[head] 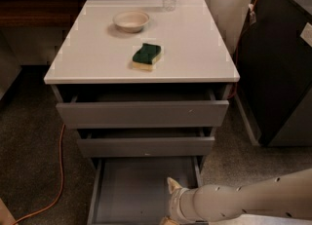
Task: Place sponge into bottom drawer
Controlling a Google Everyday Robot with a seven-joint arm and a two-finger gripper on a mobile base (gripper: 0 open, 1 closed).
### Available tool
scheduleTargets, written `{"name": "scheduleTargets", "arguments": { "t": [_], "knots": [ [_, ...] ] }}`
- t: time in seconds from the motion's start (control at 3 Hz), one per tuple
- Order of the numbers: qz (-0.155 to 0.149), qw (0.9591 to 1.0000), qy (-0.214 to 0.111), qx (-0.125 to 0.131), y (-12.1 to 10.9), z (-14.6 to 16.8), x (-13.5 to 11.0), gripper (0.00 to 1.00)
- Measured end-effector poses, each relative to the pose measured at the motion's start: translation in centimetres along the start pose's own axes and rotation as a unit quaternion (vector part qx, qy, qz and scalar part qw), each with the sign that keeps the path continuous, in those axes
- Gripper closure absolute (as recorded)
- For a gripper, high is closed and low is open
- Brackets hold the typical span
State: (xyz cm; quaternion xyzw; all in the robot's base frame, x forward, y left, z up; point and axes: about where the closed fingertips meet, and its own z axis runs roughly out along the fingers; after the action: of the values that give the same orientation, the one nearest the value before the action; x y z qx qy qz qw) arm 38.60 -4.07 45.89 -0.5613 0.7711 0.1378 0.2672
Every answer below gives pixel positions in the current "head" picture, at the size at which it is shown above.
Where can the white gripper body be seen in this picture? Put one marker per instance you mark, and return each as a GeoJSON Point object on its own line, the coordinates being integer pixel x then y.
{"type": "Point", "coordinates": [175, 204]}

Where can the grey bottom drawer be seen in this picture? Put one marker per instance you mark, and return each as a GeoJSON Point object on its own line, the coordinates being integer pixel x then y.
{"type": "Point", "coordinates": [134, 191]}

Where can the grey drawer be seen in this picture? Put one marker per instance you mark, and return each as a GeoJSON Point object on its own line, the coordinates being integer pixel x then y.
{"type": "Point", "coordinates": [134, 191]}
{"type": "Point", "coordinates": [143, 114]}
{"type": "Point", "coordinates": [165, 142]}

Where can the green and yellow sponge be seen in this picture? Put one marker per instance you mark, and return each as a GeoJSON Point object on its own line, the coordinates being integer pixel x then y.
{"type": "Point", "coordinates": [146, 57]}

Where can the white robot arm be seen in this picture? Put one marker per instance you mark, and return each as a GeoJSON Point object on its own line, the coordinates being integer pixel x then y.
{"type": "Point", "coordinates": [287, 196]}

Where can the grey middle drawer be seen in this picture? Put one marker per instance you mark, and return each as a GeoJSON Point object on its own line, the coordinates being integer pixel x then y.
{"type": "Point", "coordinates": [165, 142]}

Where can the grey top drawer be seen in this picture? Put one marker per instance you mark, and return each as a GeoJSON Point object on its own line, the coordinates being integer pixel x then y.
{"type": "Point", "coordinates": [143, 114]}

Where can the white top drawer cabinet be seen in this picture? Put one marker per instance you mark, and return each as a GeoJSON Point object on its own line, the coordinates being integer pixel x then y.
{"type": "Point", "coordinates": [94, 63]}

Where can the white paper bowl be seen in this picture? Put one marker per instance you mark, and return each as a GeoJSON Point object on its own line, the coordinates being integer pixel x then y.
{"type": "Point", "coordinates": [131, 21]}

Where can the dark wooden bench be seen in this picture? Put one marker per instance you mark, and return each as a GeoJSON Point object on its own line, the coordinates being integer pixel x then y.
{"type": "Point", "coordinates": [39, 13]}

